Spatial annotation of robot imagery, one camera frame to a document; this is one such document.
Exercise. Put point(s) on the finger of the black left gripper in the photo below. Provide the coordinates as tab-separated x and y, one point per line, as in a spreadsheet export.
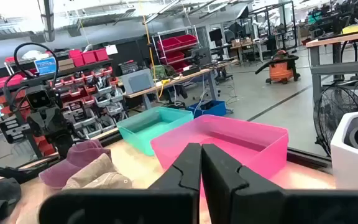
68	144
59	146

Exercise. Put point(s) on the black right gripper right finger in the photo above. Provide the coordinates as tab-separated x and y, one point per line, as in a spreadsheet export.
244	202

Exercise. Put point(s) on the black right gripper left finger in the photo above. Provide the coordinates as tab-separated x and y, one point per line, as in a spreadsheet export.
166	205

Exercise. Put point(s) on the beige cap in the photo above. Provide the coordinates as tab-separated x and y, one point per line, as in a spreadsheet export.
101	177

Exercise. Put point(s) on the blue sign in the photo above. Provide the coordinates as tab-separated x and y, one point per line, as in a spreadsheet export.
45	66

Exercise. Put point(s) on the pink translucent plastic bin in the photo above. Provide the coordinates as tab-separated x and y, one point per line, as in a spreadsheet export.
222	137

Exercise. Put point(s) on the teal translucent plastic bin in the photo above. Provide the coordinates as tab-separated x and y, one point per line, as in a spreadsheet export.
145	130

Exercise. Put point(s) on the grey equipment box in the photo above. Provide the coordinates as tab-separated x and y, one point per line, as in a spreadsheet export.
137	81

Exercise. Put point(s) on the white paper sheet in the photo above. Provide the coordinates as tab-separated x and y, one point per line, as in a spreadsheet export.
111	49

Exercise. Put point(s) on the blue plastic crate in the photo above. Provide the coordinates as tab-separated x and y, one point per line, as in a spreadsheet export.
213	109

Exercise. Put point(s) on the black toolbox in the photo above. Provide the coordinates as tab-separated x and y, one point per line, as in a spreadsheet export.
129	67

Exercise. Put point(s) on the white planter pot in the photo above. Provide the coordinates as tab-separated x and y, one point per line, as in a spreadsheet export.
343	161

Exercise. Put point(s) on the green bag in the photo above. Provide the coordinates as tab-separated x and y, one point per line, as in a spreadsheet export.
162	71

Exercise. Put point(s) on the long wooden workbench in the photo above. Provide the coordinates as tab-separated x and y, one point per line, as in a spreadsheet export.
182	80

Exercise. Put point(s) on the black floor fan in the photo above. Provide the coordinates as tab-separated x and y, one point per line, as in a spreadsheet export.
334	109

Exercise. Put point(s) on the orange shop vacuum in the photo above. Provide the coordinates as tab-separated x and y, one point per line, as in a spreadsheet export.
280	70

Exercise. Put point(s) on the grey bench monitor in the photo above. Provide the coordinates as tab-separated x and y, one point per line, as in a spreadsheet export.
201	56

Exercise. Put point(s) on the grey metal table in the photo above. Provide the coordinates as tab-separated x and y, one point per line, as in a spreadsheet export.
337	67

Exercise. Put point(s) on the black computer monitor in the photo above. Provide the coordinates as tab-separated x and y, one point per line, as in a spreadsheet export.
215	35

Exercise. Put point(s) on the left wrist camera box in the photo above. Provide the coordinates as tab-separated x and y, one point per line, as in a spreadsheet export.
39	98

